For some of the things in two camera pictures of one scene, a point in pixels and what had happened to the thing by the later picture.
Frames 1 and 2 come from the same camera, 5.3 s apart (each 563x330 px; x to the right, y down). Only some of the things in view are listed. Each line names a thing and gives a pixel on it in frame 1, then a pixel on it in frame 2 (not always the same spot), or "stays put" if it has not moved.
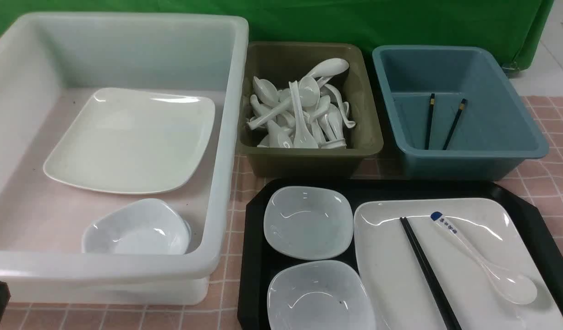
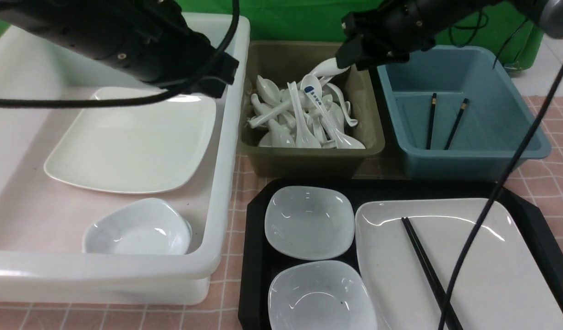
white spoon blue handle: [517, 288] → [344, 140]
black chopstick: [431, 277] stays put
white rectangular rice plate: [397, 294] stays put
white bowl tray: [309, 223] stays put
